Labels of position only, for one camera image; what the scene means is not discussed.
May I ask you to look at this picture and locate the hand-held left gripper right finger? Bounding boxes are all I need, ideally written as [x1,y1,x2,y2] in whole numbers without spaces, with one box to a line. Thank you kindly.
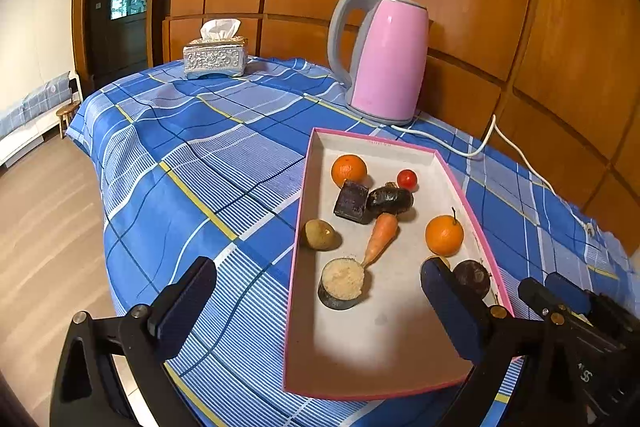
[420,257,597,427]

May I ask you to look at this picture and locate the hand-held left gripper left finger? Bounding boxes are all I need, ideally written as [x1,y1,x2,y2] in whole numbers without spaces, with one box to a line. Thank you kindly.
[49,256,218,427]

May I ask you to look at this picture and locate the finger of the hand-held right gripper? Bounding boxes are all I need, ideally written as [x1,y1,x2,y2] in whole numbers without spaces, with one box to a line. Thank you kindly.
[544,272,593,310]
[517,278,568,323]

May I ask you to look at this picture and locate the dark maroon round mangosteen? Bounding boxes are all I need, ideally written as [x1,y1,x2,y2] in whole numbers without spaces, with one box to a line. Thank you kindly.
[452,259,492,300]

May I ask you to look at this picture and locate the pink shallow tray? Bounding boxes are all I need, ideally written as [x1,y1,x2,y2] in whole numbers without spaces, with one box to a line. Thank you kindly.
[283,127,516,402]

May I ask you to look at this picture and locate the orange with stem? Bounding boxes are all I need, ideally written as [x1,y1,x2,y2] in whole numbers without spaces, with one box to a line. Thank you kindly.
[425,207,465,257]

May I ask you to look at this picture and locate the carrot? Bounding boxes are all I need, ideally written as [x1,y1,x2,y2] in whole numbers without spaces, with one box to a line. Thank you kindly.
[361,213,399,268]

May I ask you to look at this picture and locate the dark slice with beige top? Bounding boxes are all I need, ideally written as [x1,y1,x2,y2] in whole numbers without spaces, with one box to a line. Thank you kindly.
[318,258,367,311]

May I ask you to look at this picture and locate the dark brown block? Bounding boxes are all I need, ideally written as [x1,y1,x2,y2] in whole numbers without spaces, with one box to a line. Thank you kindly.
[334,180,371,223]

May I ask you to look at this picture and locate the large yellow potato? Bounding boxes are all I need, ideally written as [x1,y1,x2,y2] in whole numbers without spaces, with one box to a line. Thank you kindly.
[305,219,338,251]

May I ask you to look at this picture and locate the small tangerine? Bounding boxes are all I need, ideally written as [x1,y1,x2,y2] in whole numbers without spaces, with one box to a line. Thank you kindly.
[331,154,368,188]

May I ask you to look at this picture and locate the blue plaid tablecloth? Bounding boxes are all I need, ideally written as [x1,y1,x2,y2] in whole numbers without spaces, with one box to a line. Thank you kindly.
[66,55,626,427]

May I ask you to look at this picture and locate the small wooden stool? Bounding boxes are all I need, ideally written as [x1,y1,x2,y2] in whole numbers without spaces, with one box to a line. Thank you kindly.
[55,102,81,138]

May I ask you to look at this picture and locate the silver embossed tissue box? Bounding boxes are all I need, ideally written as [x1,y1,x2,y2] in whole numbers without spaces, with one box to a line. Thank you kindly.
[182,36,249,81]

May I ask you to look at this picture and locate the bench with plaid cushion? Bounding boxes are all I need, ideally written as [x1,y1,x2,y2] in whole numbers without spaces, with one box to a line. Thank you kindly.
[0,72,83,168]

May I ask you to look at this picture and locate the pink electric kettle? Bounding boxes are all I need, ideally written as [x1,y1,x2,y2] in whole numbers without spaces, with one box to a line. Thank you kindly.
[327,0,431,126]

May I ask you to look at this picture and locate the white tissue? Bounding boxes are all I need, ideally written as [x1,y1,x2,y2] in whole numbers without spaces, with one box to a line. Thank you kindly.
[199,19,242,42]

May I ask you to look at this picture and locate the white power cable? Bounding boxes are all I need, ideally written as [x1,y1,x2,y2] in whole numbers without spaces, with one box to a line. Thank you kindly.
[390,113,598,238]

